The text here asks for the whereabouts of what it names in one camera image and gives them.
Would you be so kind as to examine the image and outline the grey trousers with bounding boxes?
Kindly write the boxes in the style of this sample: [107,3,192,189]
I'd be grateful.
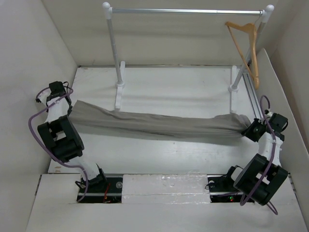
[70,101,251,144]

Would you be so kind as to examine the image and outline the wooden clothes hanger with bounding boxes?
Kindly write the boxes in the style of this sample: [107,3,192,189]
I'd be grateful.
[225,21,260,89]

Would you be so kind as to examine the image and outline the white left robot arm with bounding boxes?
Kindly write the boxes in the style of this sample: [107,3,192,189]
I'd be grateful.
[36,81,108,192]

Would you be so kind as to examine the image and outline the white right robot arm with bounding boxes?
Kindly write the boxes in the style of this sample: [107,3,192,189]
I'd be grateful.
[223,110,288,205]

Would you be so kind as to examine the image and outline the aluminium side rail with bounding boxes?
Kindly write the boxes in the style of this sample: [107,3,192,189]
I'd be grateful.
[242,72,262,118]

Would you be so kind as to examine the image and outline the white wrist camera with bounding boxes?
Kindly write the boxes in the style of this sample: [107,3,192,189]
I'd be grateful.
[263,109,273,121]
[35,87,51,105]

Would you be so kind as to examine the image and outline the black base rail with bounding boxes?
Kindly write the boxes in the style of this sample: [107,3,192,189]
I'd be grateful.
[77,174,242,204]

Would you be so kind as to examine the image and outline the white metal clothes rack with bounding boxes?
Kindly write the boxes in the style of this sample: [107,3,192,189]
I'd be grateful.
[102,2,275,113]

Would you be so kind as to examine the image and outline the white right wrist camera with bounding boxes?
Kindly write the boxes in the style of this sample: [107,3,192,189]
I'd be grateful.
[263,109,273,121]

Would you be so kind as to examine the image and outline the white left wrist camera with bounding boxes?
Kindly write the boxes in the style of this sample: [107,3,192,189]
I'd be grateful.
[35,87,51,105]

